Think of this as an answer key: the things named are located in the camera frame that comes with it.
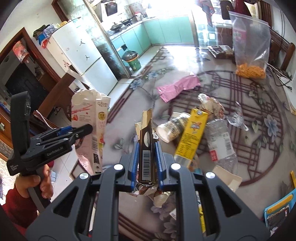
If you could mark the clear printed plastic wrapper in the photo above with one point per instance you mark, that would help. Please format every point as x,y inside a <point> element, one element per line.
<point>236,118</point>

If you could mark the pink white milk carton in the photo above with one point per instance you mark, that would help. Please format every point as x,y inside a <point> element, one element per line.
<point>89,112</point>

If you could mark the black frying pan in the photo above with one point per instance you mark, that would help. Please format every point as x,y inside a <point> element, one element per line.
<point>115,27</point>

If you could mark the white cardboard piece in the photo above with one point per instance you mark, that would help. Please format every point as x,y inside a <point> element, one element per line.
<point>231,180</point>

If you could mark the pink plastic bag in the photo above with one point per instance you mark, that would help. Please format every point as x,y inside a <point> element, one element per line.
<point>171,91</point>

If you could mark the zip bag with orange snacks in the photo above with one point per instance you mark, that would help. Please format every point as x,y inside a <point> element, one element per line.
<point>251,44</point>

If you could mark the yellow juice carton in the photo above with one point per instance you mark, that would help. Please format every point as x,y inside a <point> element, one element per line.
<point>191,137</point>

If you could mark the person's left hand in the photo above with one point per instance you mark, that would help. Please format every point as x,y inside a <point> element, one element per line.
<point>22,184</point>

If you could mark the brown gold snack box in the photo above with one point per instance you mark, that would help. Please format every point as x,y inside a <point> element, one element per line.
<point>146,137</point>

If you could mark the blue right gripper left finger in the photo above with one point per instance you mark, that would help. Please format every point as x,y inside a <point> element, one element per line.
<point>132,166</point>

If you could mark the dark wooden side chair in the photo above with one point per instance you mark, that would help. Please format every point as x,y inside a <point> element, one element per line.
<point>60,96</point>

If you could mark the teal kitchen cabinets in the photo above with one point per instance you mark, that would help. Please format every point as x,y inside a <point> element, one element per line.
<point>142,35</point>

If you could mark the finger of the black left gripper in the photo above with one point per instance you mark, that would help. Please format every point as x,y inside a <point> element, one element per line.
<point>80,132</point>

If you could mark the brown paper wrapper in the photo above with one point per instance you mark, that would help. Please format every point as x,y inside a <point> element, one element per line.
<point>211,106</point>

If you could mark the clear plastic water bottle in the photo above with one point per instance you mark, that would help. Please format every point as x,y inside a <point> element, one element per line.
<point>220,146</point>

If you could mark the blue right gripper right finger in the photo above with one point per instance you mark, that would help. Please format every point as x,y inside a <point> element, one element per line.
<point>161,166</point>

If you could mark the dark snack packet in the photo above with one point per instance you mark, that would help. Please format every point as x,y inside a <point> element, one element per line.
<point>221,51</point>

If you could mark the green kitchen trash bin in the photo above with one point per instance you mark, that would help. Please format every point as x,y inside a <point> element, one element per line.
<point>131,57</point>

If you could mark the white refrigerator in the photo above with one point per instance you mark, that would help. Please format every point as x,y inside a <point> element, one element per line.
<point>73,49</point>

